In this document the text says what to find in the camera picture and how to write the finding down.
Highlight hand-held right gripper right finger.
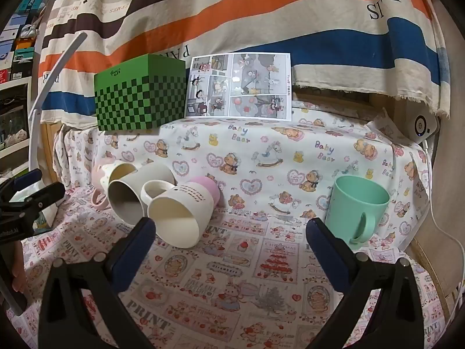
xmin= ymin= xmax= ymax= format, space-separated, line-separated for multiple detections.
xmin=306 ymin=217 xmax=425 ymax=349

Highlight beige cup with grey inside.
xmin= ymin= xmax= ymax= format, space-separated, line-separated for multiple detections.
xmin=108 ymin=163 xmax=177 ymax=226

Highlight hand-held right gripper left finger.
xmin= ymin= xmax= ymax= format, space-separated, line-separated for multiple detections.
xmin=38 ymin=217 xmax=157 ymax=349

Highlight cream cup with pink base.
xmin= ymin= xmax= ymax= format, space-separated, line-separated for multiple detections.
xmin=147 ymin=175 xmax=221 ymax=248

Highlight shelf with boxes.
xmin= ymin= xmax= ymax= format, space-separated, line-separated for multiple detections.
xmin=0 ymin=0 xmax=49 ymax=177

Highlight small white cup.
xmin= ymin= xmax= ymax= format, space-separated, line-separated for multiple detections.
xmin=140 ymin=180 xmax=177 ymax=209

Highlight comic picture sheet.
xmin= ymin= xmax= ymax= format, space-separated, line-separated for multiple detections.
xmin=185 ymin=53 xmax=293 ymax=122

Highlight white round-button device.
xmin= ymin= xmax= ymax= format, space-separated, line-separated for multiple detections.
xmin=404 ymin=112 xmax=440 ymax=145

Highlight green checkered box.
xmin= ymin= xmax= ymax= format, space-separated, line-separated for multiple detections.
xmin=94 ymin=54 xmax=188 ymax=132

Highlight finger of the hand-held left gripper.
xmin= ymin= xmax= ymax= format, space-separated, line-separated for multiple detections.
xmin=0 ymin=169 xmax=43 ymax=201
xmin=0 ymin=182 xmax=66 ymax=219

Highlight mint green cup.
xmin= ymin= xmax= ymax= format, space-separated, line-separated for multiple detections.
xmin=324 ymin=175 xmax=391 ymax=250

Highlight bear print cloth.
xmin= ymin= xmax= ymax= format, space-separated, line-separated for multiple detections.
xmin=54 ymin=92 xmax=437 ymax=252

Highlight striped cloth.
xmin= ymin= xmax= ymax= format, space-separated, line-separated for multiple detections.
xmin=38 ymin=0 xmax=451 ymax=125

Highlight white cable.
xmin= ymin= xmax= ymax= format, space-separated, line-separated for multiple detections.
xmin=421 ymin=141 xmax=465 ymax=300

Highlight person's left hand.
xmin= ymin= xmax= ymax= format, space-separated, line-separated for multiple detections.
xmin=10 ymin=241 xmax=28 ymax=293

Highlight pink patchwork print cloth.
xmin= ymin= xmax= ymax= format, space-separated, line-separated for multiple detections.
xmin=7 ymin=184 xmax=448 ymax=349

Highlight grey metal pole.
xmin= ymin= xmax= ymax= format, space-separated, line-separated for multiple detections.
xmin=0 ymin=262 xmax=28 ymax=317

